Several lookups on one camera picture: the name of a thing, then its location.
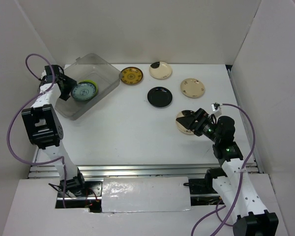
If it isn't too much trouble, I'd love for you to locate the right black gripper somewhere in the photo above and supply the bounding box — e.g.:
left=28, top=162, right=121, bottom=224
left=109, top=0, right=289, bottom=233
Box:
left=177, top=107, right=221, bottom=143

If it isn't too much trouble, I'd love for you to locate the blue white patterned plate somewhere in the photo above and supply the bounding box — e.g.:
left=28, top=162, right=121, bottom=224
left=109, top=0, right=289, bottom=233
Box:
left=71, top=82, right=98, bottom=102

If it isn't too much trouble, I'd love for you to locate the lime green plate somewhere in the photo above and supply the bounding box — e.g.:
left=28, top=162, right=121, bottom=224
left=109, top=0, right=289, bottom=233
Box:
left=78, top=80, right=98, bottom=101

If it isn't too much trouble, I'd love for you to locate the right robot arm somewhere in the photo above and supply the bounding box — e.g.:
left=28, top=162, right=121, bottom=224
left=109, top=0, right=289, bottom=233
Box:
left=176, top=104, right=279, bottom=236

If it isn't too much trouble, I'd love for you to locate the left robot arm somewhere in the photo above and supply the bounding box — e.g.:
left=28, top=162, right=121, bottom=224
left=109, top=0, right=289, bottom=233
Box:
left=22, top=65, right=87, bottom=197

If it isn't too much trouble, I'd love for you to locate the clear plastic bin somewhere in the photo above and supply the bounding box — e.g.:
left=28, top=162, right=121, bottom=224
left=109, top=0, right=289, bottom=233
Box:
left=55, top=53, right=121, bottom=120

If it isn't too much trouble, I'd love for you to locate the cream plate black patch right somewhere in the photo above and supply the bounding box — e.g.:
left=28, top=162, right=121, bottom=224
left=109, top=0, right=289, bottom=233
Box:
left=176, top=110, right=194, bottom=135

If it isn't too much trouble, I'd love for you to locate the cream plate with brown motifs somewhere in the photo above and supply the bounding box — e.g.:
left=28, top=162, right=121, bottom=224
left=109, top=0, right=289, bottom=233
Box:
left=180, top=78, right=205, bottom=98

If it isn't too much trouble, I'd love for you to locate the black glossy plate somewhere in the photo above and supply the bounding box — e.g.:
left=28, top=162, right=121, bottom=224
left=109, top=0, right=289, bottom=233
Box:
left=147, top=87, right=173, bottom=108

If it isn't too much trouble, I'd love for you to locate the cream plate with black patch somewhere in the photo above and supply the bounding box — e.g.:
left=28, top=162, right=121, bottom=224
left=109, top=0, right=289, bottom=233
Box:
left=149, top=61, right=173, bottom=80

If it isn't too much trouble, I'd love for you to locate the yellow patterned plate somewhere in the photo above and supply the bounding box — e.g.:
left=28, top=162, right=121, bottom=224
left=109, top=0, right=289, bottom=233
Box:
left=121, top=67, right=144, bottom=86

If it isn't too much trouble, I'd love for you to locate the white cover panel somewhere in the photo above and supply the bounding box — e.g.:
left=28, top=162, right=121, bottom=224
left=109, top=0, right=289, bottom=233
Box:
left=101, top=177, right=191, bottom=213

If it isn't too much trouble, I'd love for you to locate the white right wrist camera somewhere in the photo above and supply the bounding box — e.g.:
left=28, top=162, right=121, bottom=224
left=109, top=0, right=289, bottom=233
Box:
left=210, top=103, right=222, bottom=118

